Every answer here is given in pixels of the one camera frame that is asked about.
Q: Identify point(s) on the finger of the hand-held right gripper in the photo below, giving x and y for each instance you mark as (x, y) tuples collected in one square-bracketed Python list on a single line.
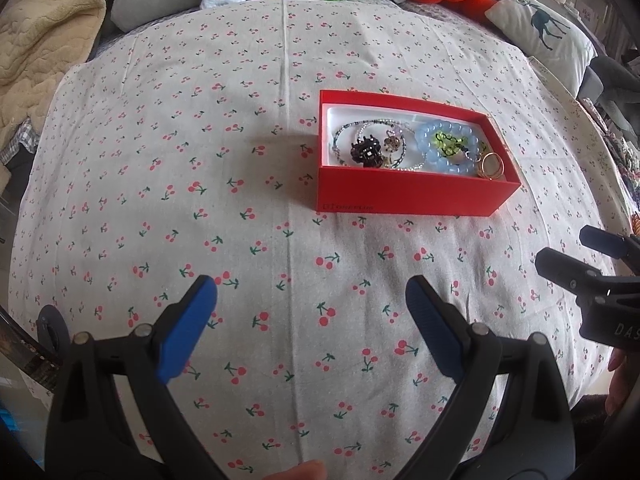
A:
[(565, 267), (607, 242)]

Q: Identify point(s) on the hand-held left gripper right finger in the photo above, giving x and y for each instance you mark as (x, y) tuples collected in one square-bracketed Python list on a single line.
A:
[(435, 330)]

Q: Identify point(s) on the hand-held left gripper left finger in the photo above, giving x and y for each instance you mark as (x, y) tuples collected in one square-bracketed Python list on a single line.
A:
[(187, 330)]

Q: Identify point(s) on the red cardboard box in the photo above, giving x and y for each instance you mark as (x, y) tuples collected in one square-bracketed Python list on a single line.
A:
[(410, 192)]

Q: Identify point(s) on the gold earring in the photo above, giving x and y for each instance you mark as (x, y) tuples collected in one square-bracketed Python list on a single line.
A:
[(391, 142)]

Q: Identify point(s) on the person's right hand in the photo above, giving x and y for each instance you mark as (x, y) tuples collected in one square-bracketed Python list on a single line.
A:
[(616, 385)]

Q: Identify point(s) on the person's left hand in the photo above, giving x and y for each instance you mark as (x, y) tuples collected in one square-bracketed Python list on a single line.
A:
[(297, 471)]

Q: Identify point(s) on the floral cloth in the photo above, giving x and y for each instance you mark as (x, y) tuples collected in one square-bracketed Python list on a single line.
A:
[(617, 160)]

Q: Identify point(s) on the dark fuzzy cloth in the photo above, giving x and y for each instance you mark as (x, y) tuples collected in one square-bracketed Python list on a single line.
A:
[(592, 412)]

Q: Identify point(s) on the cherry print cloth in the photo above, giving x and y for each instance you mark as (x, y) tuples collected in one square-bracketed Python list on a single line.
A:
[(200, 185)]

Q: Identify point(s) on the grey cloth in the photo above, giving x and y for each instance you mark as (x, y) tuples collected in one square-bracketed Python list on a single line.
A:
[(612, 95)]

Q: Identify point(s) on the blue plastic object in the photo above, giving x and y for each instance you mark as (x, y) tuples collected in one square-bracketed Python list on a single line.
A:
[(10, 420)]

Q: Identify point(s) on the white deer print pillow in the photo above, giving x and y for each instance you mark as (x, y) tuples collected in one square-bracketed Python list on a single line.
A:
[(545, 40)]

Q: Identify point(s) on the plaid cloth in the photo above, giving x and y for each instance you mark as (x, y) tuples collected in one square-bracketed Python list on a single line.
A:
[(20, 142)]

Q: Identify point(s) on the beige quilted blanket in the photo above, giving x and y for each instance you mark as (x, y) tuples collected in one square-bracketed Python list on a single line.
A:
[(45, 25)]

